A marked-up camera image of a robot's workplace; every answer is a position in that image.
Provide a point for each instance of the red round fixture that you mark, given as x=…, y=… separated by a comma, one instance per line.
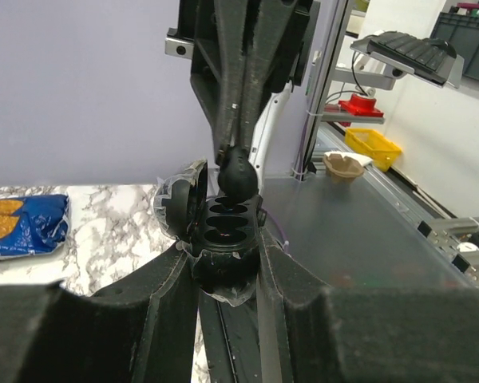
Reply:
x=359, y=105

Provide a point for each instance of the grey keyboard on stand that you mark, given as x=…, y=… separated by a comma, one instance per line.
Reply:
x=429, y=59

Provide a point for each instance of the black marbled charging case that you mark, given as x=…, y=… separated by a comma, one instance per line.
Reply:
x=217, y=234

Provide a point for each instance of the aluminium rail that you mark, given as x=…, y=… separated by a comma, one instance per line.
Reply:
x=458, y=240

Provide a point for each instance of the blue doritos bag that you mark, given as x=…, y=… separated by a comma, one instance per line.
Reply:
x=33, y=225

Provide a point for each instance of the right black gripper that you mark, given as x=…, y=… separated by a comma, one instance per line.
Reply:
x=272, y=38

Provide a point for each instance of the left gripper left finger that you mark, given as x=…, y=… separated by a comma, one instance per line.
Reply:
x=139, y=329

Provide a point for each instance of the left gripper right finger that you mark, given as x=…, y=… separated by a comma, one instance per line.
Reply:
x=310, y=332

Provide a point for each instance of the yellow plastic bin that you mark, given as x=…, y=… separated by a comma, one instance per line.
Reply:
x=371, y=143

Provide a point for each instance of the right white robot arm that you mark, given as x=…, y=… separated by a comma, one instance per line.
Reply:
x=263, y=130

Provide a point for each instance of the dark grey storage crate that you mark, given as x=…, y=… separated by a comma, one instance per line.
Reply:
x=460, y=27

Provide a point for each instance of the black earbud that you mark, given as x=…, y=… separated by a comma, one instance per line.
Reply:
x=237, y=178

